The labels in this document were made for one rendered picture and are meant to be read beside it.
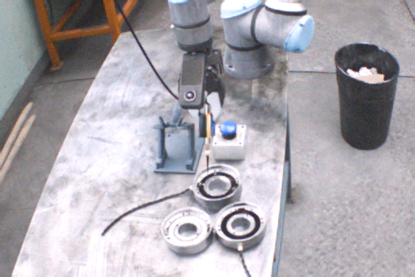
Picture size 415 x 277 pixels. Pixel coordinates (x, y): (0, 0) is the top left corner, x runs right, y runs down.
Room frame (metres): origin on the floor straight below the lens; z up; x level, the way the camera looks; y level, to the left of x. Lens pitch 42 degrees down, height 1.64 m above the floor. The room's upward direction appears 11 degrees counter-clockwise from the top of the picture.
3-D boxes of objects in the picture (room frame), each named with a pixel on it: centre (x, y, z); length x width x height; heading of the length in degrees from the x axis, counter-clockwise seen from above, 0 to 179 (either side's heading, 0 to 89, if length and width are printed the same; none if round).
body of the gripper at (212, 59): (0.88, -0.02, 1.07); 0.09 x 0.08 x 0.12; 161
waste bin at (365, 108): (1.68, -0.77, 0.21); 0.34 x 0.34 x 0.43
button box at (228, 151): (0.90, -0.05, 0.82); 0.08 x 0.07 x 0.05; 164
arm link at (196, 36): (0.88, -0.01, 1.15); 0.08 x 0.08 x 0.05
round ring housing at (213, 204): (0.76, 0.00, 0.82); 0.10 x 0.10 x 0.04
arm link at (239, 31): (1.22, -0.17, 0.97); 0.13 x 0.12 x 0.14; 47
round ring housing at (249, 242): (0.64, -0.03, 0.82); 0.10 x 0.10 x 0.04
